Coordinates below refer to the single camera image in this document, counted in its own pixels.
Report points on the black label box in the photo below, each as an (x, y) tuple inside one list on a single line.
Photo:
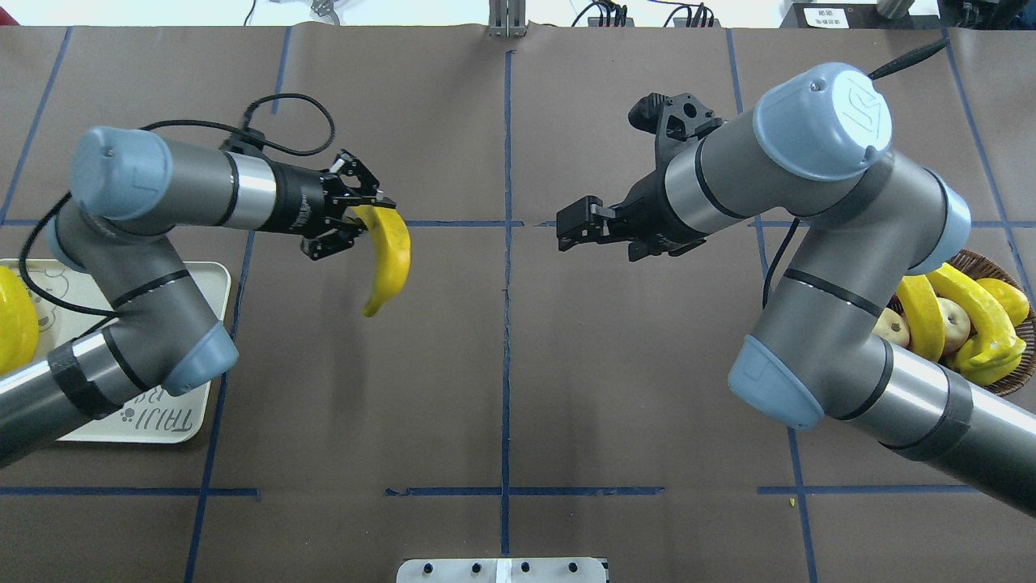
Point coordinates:
[(831, 15)]

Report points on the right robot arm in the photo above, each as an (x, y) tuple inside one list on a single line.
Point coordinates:
[(819, 146)]

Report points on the small pale apple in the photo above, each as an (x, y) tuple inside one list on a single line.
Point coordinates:
[(956, 323)]

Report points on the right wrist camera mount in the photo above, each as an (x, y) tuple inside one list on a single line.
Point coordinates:
[(678, 123)]

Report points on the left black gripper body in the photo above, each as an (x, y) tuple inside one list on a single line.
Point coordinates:
[(298, 199)]

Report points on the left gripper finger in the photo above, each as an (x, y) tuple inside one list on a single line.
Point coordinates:
[(330, 235), (348, 182)]

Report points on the white bear tray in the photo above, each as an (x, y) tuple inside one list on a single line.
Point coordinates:
[(151, 418)]

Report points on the yellow banana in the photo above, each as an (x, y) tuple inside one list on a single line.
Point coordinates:
[(996, 343), (922, 313), (20, 332), (392, 245)]

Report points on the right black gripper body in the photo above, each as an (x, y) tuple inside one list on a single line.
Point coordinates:
[(652, 217)]

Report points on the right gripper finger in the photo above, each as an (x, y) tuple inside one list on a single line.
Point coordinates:
[(570, 237), (588, 214)]

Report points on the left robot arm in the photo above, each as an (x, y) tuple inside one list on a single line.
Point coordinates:
[(128, 190)]

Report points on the aluminium frame post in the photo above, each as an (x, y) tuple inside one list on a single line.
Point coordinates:
[(507, 18)]

